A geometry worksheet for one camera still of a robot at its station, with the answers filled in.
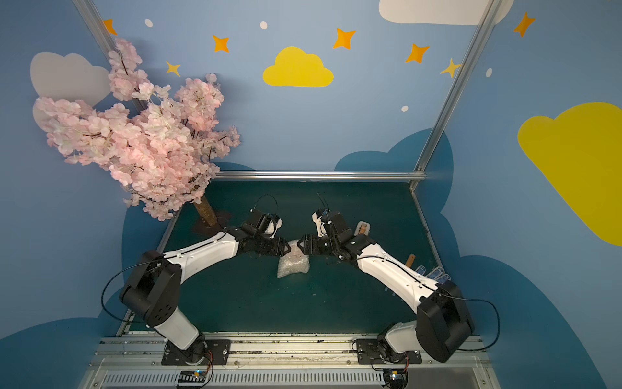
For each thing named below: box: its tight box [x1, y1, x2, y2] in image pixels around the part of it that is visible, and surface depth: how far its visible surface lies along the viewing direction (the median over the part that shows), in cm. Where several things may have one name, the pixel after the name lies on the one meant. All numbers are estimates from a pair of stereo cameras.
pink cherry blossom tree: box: [35, 38, 241, 228], surface depth 62 cm
